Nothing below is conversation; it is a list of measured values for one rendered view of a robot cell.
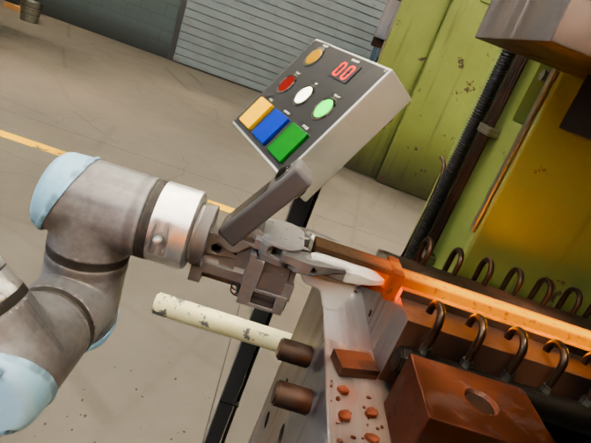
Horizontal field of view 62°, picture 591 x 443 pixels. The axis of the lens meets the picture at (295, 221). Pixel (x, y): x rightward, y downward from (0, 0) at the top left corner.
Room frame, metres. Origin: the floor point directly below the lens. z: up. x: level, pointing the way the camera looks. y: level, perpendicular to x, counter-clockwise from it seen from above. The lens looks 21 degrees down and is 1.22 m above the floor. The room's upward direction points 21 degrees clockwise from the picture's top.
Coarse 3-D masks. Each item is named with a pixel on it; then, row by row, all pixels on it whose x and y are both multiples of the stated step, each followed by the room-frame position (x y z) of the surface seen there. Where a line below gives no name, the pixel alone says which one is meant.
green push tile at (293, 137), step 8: (288, 128) 0.97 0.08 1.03; (296, 128) 0.95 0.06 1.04; (280, 136) 0.97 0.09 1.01; (288, 136) 0.95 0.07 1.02; (296, 136) 0.93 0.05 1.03; (304, 136) 0.92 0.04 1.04; (272, 144) 0.96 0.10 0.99; (280, 144) 0.94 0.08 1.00; (288, 144) 0.93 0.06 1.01; (296, 144) 0.91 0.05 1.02; (272, 152) 0.94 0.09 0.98; (280, 152) 0.92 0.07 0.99; (288, 152) 0.91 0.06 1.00; (280, 160) 0.90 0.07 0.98
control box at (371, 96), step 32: (320, 64) 1.12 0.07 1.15; (352, 64) 1.03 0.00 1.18; (288, 96) 1.09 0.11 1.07; (320, 96) 1.01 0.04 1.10; (352, 96) 0.95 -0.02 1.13; (384, 96) 0.94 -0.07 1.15; (320, 128) 0.92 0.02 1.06; (352, 128) 0.92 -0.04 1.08; (288, 160) 0.90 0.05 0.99; (320, 160) 0.90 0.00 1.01
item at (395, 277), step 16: (320, 240) 0.52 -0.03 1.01; (336, 256) 0.50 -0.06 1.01; (352, 256) 0.50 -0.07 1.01; (368, 256) 0.52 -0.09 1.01; (384, 272) 0.50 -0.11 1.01; (400, 272) 0.50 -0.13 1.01; (416, 272) 0.54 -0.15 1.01; (368, 288) 0.50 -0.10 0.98; (384, 288) 0.50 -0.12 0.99; (416, 288) 0.51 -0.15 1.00; (432, 288) 0.51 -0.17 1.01; (448, 288) 0.52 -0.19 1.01; (464, 288) 0.54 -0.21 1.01; (464, 304) 0.51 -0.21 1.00; (480, 304) 0.52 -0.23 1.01; (496, 304) 0.53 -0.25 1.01; (512, 304) 0.55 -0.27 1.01; (512, 320) 0.52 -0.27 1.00; (528, 320) 0.52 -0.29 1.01; (544, 320) 0.54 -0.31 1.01; (560, 336) 0.53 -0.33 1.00; (576, 336) 0.53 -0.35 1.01
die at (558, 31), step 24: (504, 0) 0.60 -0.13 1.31; (528, 0) 0.53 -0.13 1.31; (552, 0) 0.48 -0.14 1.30; (576, 0) 0.45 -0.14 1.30; (480, 24) 0.64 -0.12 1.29; (504, 24) 0.56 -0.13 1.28; (528, 24) 0.50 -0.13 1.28; (552, 24) 0.45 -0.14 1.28; (576, 24) 0.45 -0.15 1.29; (504, 48) 0.64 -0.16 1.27; (528, 48) 0.55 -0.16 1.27; (552, 48) 0.48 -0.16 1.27; (576, 48) 0.45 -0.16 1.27; (576, 72) 0.60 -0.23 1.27
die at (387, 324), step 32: (384, 256) 0.62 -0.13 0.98; (480, 288) 0.61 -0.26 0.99; (384, 320) 0.50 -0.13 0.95; (416, 320) 0.45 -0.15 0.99; (448, 320) 0.48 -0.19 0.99; (576, 320) 0.62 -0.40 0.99; (384, 352) 0.46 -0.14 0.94; (448, 352) 0.45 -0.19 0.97; (480, 352) 0.45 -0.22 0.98; (512, 352) 0.46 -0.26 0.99; (544, 352) 0.49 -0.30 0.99; (576, 352) 0.51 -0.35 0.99; (576, 384) 0.46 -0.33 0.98
